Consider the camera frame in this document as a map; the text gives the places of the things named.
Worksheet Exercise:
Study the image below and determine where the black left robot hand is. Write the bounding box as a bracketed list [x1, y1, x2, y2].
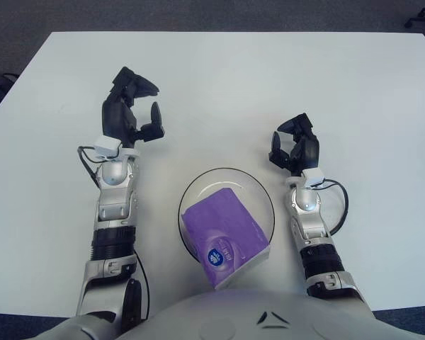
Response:
[101, 66, 166, 148]

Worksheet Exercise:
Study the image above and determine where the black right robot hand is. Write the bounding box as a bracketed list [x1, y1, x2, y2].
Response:
[268, 112, 322, 176]

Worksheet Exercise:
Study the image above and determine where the purple tissue paper pack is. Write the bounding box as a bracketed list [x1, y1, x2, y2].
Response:
[181, 187, 272, 292]

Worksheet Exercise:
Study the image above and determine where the white plate with black rim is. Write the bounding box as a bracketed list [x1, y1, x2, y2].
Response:
[178, 167, 276, 265]

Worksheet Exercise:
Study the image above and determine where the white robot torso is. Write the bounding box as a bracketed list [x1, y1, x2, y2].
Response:
[31, 288, 425, 340]

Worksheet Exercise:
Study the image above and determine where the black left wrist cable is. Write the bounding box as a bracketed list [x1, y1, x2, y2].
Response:
[76, 145, 106, 187]

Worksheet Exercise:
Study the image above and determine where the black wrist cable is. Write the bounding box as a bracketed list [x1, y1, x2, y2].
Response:
[318, 178, 350, 237]
[76, 145, 106, 187]

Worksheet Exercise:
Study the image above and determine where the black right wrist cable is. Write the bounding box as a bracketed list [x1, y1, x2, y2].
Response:
[318, 178, 350, 237]

